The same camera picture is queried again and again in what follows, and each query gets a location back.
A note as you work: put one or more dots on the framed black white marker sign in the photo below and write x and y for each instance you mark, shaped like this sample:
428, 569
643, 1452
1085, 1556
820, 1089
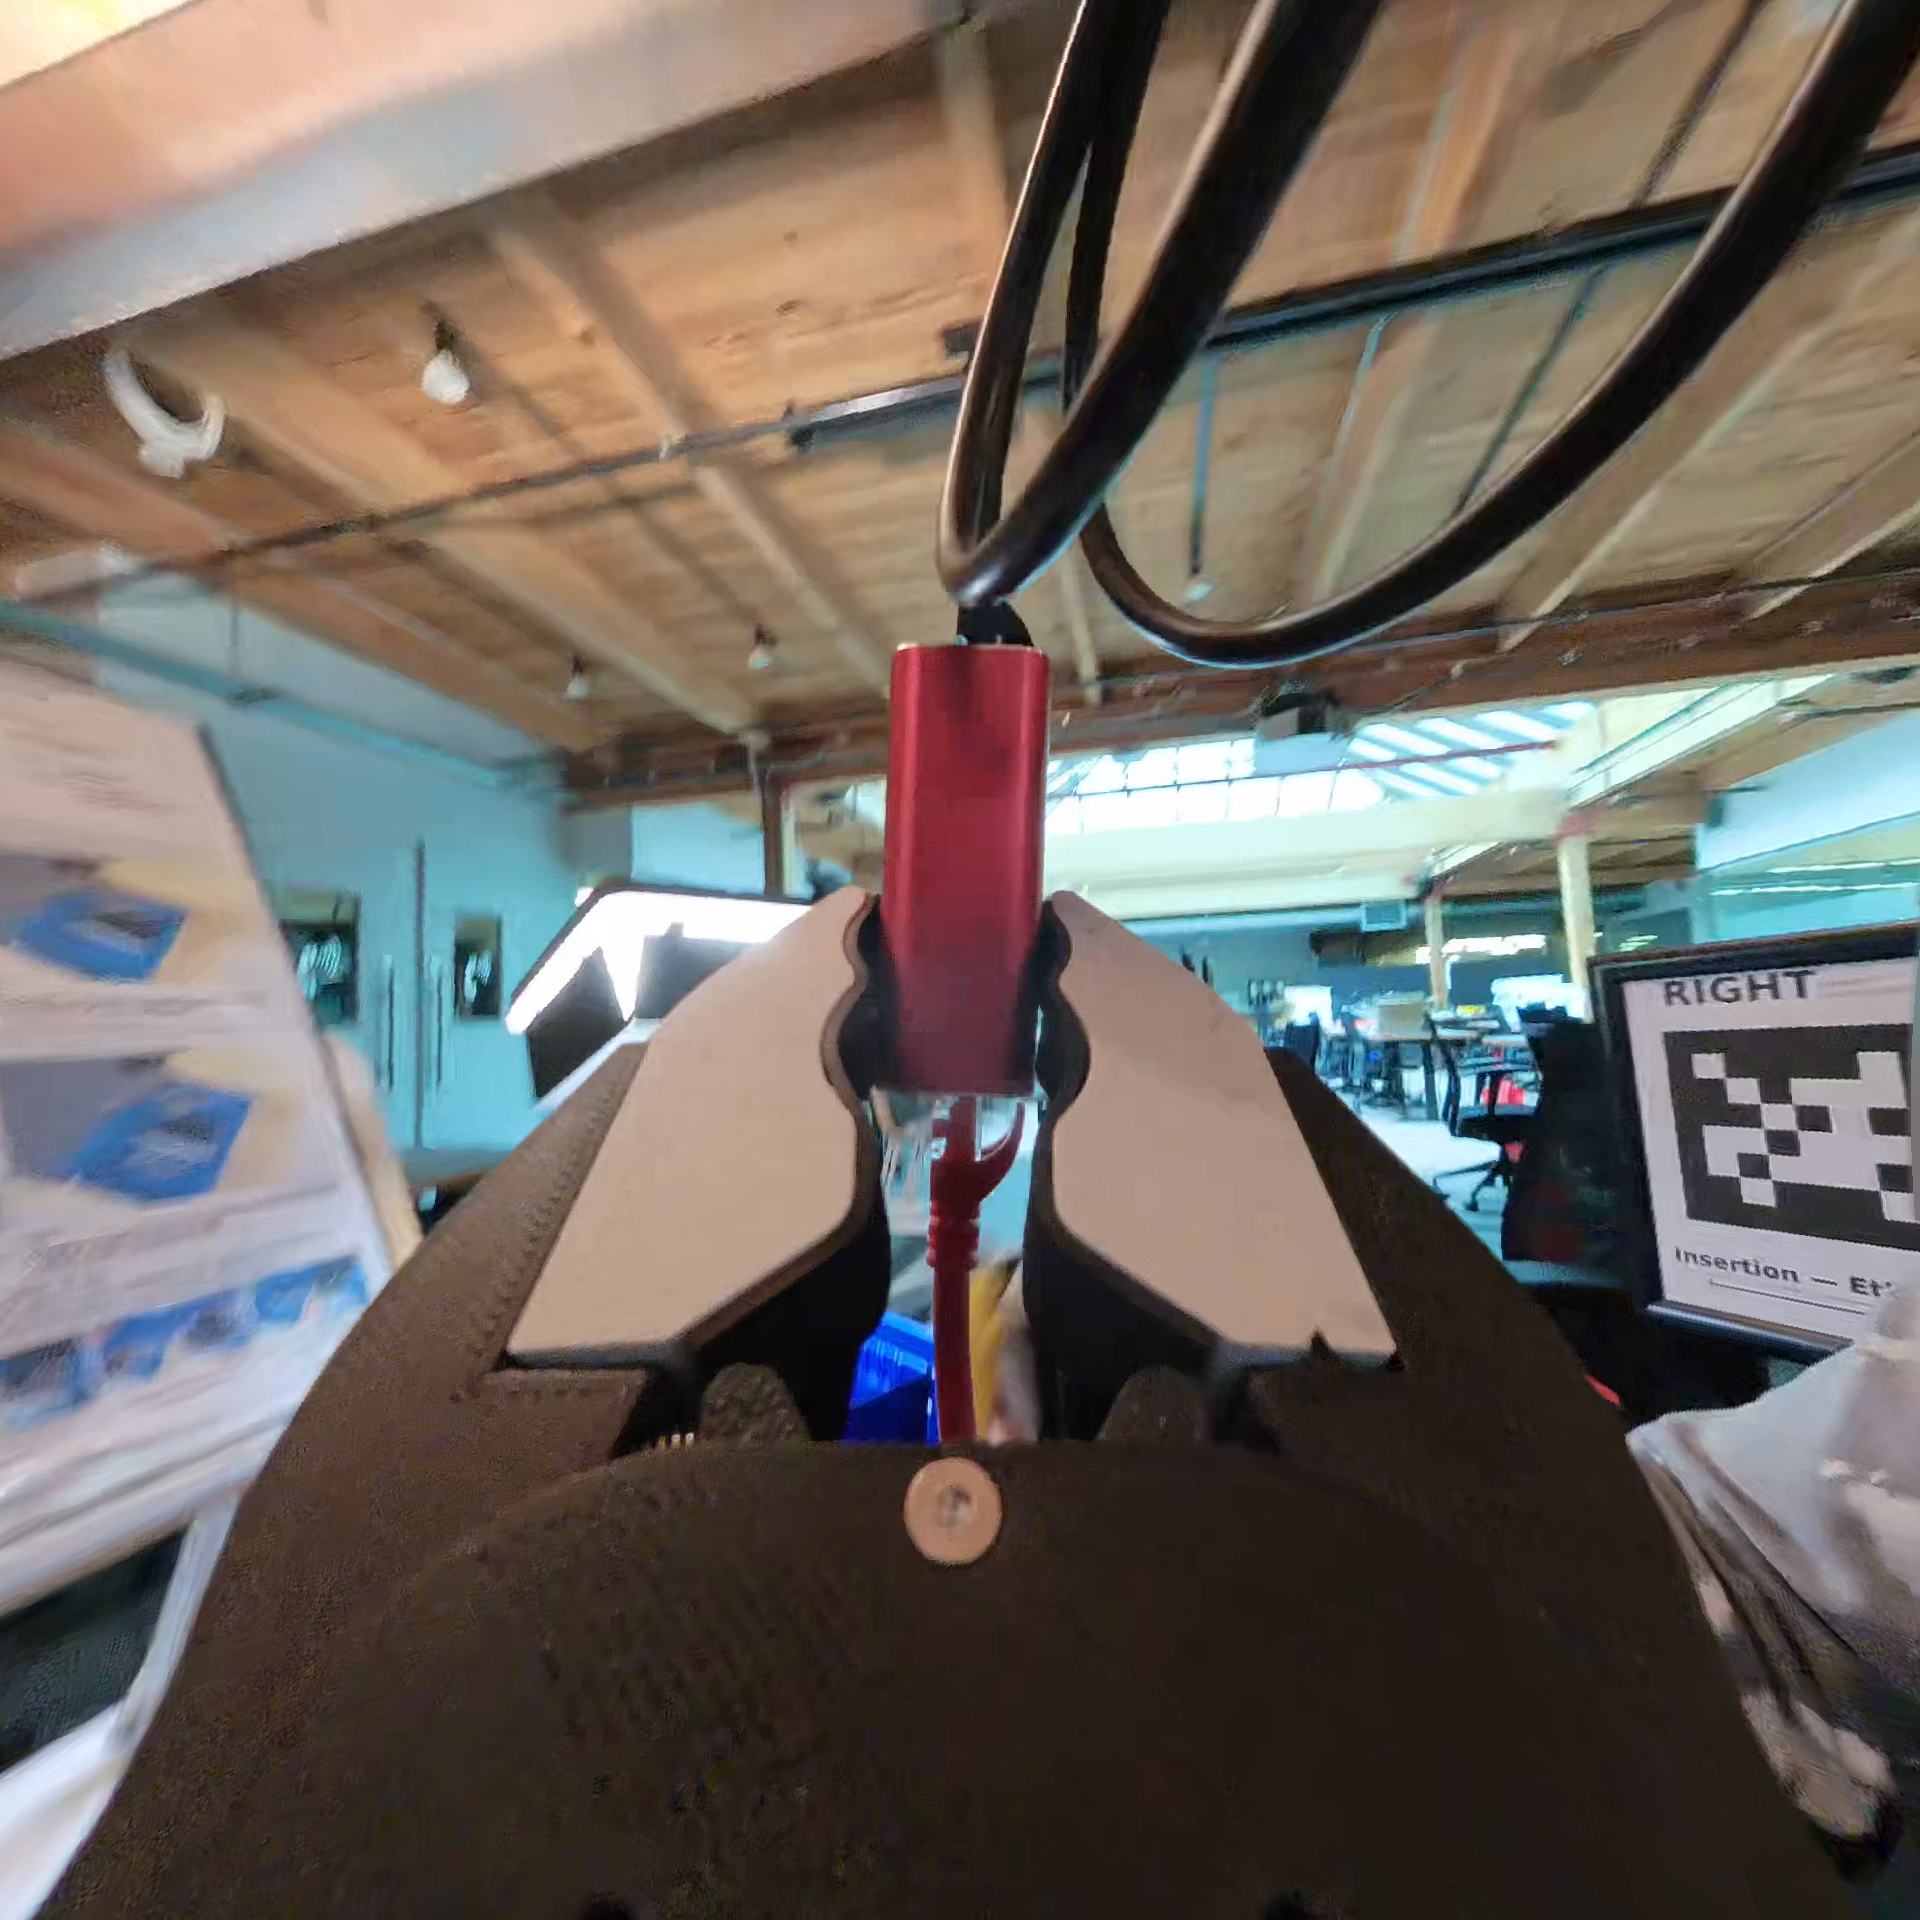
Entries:
1787, 1125

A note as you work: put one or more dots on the studio light panel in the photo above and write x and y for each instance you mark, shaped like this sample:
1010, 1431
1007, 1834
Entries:
629, 907

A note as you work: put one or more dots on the instruction sheet on clipboard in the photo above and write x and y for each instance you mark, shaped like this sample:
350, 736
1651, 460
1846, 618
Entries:
149, 1049

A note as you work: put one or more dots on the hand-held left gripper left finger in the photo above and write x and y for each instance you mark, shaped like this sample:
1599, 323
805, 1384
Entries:
691, 1171

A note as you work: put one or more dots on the blue plastic bin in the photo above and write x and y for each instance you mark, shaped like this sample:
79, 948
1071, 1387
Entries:
893, 1380

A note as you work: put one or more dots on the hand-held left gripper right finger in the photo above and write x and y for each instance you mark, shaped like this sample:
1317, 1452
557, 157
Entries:
1215, 1171

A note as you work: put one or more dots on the red ethernet switch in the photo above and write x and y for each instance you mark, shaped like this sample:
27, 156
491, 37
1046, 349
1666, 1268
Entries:
962, 868

